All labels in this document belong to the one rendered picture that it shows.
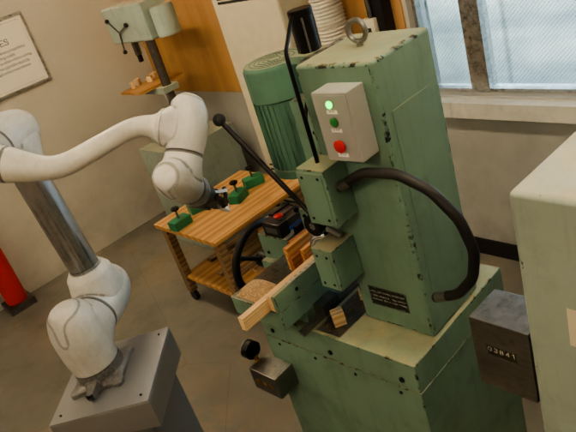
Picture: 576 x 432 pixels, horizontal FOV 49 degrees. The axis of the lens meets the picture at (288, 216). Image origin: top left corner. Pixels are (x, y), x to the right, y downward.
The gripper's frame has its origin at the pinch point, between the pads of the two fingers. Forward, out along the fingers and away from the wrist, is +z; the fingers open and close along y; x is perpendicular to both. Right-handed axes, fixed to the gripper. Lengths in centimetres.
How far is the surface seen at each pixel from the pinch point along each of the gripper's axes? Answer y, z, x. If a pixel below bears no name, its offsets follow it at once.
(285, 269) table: 13.4, -0.3, -25.5
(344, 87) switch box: 50, -59, -3
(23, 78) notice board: -153, 149, 174
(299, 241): 20.6, -2.3, -19.2
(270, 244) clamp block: 9.4, 7.4, -15.2
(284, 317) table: 13.0, -15.3, -40.4
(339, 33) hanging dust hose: 50, 93, 89
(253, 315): 6.5, -20.8, -37.8
